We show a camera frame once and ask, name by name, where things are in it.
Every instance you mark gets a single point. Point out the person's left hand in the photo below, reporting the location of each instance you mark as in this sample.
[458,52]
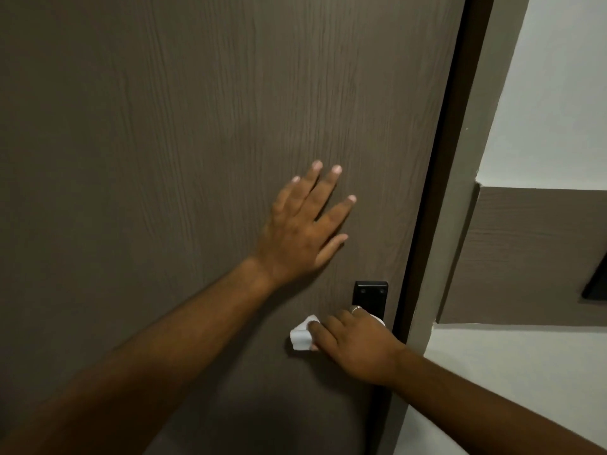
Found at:
[294,236]

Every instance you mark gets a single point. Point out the person's right hand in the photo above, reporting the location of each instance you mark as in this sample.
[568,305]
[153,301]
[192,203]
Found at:
[363,345]

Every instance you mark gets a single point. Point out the person's left thumb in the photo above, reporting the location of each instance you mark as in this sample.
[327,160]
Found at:
[332,252]

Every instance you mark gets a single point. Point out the person's left middle finger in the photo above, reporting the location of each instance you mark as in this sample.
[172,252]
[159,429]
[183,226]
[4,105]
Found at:
[322,189]

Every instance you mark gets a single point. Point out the person's right fingers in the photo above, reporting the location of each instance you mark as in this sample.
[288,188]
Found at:
[332,329]

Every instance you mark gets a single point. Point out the person's left little finger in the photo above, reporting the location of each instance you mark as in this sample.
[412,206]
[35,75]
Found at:
[287,190]

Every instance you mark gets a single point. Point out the white tissue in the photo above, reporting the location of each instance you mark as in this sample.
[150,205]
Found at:
[300,337]

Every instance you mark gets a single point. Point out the person's left forearm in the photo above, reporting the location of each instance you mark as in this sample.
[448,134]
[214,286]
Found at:
[142,364]

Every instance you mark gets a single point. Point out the person's right forearm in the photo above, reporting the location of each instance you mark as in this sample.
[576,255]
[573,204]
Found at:
[474,407]

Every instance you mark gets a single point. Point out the black door lock plate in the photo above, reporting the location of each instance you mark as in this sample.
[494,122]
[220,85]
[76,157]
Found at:
[371,292]

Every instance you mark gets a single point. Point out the brown wooden door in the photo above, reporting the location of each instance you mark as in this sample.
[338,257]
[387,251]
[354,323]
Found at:
[142,137]

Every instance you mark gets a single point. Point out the taupe door frame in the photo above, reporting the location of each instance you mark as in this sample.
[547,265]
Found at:
[454,208]

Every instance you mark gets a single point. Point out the brown wooden wall panel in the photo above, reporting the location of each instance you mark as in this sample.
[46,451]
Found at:
[521,255]

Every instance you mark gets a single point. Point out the black wall fixture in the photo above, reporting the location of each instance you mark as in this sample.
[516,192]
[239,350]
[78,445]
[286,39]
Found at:
[596,281]

